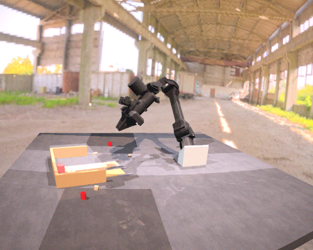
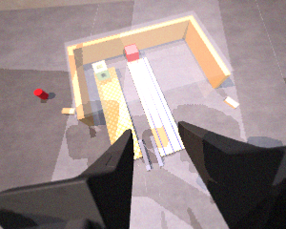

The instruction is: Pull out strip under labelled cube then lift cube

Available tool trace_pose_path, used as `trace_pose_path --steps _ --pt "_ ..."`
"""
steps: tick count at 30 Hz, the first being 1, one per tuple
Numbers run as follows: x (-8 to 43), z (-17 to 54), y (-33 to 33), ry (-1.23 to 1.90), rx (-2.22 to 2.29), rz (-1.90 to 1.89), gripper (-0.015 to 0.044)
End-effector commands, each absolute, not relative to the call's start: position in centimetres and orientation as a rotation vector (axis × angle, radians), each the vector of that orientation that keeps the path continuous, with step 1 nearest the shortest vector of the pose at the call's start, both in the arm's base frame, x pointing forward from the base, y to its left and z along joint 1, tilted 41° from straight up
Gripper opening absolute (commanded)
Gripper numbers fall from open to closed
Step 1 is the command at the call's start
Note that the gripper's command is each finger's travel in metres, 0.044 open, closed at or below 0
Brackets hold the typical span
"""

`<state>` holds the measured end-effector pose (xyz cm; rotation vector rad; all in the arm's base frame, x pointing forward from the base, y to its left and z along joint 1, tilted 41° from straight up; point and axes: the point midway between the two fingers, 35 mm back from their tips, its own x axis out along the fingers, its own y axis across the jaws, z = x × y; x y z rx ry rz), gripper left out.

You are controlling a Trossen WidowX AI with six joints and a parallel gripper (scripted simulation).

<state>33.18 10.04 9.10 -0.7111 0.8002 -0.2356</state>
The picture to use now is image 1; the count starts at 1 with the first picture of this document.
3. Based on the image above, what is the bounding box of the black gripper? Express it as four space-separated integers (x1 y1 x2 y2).
116 99 148 131

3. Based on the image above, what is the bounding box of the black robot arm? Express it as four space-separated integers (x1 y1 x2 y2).
118 77 196 150

